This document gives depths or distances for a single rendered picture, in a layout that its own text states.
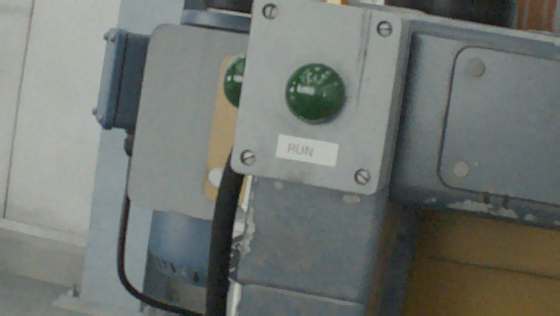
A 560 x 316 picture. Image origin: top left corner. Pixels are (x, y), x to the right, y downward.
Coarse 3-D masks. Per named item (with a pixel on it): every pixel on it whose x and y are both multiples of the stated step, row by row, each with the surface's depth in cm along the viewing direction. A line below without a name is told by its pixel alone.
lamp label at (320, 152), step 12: (288, 144) 62; (300, 144) 62; (312, 144) 61; (324, 144) 61; (336, 144) 61; (288, 156) 62; (300, 156) 62; (312, 156) 61; (324, 156) 61; (336, 156) 61
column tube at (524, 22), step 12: (516, 0) 112; (528, 0) 112; (540, 0) 111; (552, 0) 111; (528, 12) 112; (540, 12) 111; (552, 12) 111; (516, 24) 112; (528, 24) 112; (540, 24) 111; (552, 24) 111
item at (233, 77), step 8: (240, 56) 64; (232, 64) 64; (240, 64) 63; (224, 72) 64; (232, 72) 63; (240, 72) 63; (224, 80) 64; (232, 80) 63; (240, 80) 63; (224, 88) 64; (232, 88) 63; (240, 88) 63; (232, 96) 64; (240, 96) 63; (232, 104) 64
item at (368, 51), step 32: (256, 0) 62; (288, 0) 62; (256, 32) 62; (288, 32) 62; (320, 32) 61; (352, 32) 61; (384, 32) 61; (256, 64) 62; (288, 64) 62; (352, 64) 61; (384, 64) 60; (256, 96) 62; (352, 96) 61; (384, 96) 61; (256, 128) 62; (288, 128) 62; (320, 128) 61; (352, 128) 61; (384, 128) 61; (256, 160) 62; (288, 160) 62; (352, 160) 61; (384, 160) 62; (352, 192) 61
